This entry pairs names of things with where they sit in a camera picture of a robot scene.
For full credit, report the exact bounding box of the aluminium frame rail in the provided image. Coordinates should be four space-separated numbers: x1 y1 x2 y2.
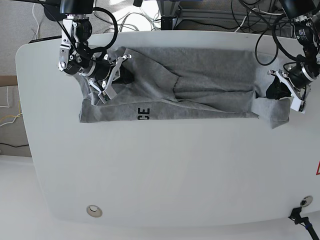
156 0 286 21

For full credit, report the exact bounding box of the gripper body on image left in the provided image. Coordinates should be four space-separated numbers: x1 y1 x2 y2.
84 60 118 85

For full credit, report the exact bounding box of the flat black device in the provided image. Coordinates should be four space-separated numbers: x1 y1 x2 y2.
28 35 62 44

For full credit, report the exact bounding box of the right table cable grommet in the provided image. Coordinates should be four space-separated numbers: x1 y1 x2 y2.
300 195 313 208

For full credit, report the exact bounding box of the grey T-shirt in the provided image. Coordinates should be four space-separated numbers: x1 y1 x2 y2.
77 46 291 128

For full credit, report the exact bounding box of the table cable grommet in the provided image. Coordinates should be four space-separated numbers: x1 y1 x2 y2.
300 195 313 208
86 205 103 218

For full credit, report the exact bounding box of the round black stand base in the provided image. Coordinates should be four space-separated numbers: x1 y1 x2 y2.
43 5 66 22

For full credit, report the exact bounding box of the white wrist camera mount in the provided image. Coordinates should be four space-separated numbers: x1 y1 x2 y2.
267 70 311 114
89 54 132 104

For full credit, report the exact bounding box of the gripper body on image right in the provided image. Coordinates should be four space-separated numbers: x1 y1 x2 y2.
284 62 320 88

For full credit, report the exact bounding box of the left table cable grommet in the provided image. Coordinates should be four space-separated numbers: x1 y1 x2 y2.
86 205 103 218

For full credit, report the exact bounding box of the white cable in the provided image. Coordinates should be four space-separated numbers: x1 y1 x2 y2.
233 7 286 33

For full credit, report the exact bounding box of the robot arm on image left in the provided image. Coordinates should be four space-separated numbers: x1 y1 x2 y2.
58 0 134 90

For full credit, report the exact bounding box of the black clamp with cable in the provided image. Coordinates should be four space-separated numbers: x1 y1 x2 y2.
288 207 319 240

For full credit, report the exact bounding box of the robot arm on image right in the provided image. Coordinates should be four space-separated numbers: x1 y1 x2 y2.
271 0 320 91

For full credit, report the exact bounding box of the wooden board edge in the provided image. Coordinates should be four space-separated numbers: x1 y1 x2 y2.
0 75 18 87

